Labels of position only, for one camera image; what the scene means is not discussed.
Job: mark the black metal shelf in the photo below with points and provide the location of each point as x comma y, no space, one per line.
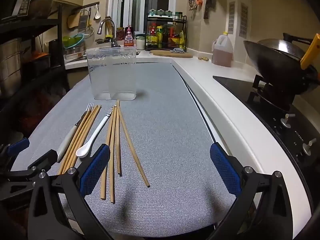
32,64

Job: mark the black wok with lid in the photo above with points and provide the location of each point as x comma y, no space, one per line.
281,70

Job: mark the hanging white ladle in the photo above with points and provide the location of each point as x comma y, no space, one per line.
97,13

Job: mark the blue dish cloth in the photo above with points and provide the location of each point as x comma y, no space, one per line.
178,50

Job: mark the white ceramic spoon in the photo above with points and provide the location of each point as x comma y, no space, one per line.
84,150

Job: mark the round wooden cutting board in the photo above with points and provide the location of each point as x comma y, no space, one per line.
169,53

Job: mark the green colander bowls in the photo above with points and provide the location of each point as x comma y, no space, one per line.
71,42

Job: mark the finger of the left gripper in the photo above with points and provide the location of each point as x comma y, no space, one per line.
44,162
18,147

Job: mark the wooden chopstick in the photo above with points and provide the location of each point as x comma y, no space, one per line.
71,148
132,149
82,135
78,141
108,138
111,162
117,137

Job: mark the pink dish soap bottle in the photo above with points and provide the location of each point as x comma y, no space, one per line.
129,38

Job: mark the plastic oil jug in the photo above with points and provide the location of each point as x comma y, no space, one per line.
222,51

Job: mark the clear plastic utensil holder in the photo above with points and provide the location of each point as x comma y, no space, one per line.
112,73

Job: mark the chrome kitchen faucet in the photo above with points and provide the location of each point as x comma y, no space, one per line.
109,30

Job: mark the black condiment rack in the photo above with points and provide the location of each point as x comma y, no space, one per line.
166,30

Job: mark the metal box grater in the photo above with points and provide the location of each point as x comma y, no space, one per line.
84,19

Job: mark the dark clay pot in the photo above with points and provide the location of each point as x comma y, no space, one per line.
40,8

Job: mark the white lidded jar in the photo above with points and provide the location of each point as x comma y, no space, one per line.
140,42

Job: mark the white handled fork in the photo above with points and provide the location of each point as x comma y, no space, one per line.
67,140

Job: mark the black gas stove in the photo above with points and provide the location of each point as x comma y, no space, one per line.
289,125

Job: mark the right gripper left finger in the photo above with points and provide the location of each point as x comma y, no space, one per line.
47,218

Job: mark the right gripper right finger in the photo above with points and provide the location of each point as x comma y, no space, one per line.
262,208

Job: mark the grey textured table mat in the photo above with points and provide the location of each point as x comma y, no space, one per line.
173,143

